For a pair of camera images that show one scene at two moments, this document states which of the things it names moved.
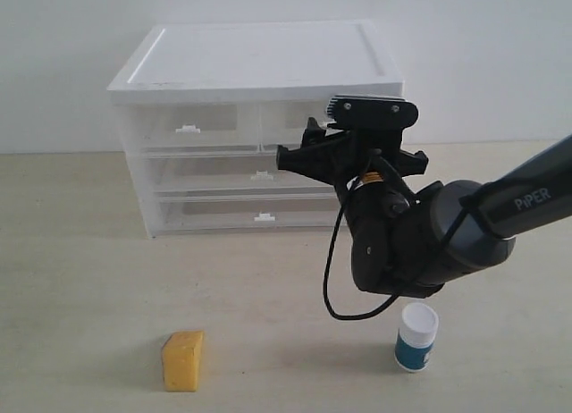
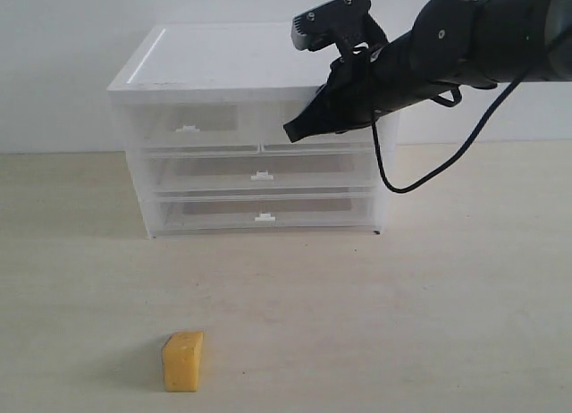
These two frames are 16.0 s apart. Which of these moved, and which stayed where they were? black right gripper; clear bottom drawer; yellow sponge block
Moved: black right gripper
Stayed: yellow sponge block; clear bottom drawer
